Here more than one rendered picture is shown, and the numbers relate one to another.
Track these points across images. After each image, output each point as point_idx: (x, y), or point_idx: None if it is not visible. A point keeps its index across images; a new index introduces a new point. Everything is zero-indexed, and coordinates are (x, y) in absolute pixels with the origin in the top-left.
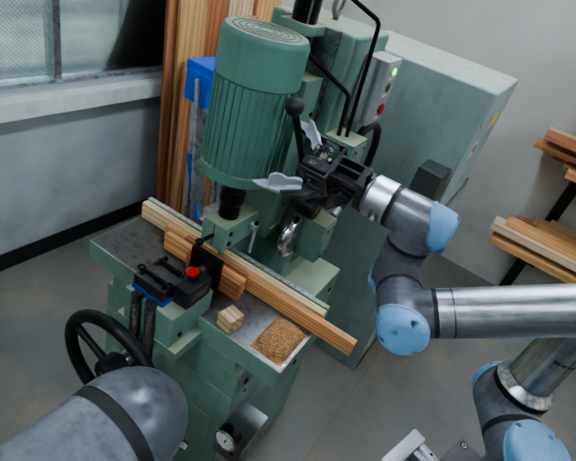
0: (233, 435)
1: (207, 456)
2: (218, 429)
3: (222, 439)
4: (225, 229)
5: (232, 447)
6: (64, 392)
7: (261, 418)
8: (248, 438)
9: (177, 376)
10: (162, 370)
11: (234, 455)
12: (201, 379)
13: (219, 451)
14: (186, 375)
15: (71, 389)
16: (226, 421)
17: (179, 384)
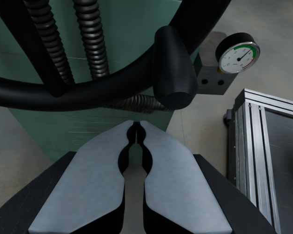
0: (254, 42)
1: (166, 112)
2: (228, 47)
3: (233, 60)
4: None
5: (250, 61)
6: None
7: (221, 35)
8: None
9: (110, 30)
10: (81, 41)
11: (226, 81)
12: (157, 0)
13: (201, 90)
14: (125, 16)
15: None
16: (198, 52)
17: (116, 44)
